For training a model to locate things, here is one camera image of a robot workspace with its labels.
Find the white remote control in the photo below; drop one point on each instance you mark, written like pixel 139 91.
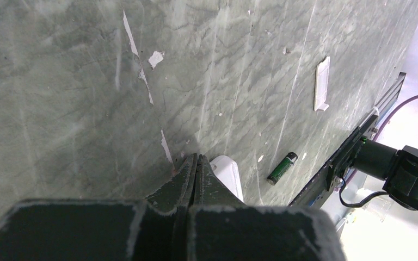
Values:
pixel 226 170

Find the white battery cover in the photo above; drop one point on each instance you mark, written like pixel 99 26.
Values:
pixel 321 85

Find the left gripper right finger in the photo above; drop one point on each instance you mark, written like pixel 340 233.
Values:
pixel 221 227

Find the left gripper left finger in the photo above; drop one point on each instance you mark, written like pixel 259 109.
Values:
pixel 153 228

